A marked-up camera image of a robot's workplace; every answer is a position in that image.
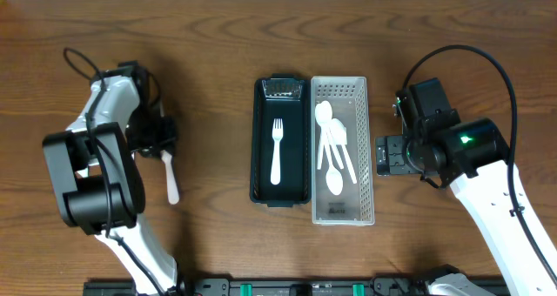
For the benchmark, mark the dark green plastic basket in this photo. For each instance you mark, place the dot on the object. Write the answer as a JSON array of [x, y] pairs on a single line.
[[287, 97]]

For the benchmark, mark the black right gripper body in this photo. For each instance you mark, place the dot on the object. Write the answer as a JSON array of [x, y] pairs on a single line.
[[387, 155]]

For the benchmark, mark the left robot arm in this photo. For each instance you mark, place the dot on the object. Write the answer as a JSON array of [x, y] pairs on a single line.
[[96, 181]]

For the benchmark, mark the clear white plastic basket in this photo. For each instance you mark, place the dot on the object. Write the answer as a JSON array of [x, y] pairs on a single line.
[[354, 205]]

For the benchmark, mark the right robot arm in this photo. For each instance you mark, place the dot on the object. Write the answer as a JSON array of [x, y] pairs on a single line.
[[473, 160]]

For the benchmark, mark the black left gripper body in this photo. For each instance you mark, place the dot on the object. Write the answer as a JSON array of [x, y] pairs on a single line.
[[161, 135]]

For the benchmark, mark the white plastic spoon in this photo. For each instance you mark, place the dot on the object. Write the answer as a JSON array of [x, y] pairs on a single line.
[[349, 165], [326, 113], [320, 115], [333, 176]]

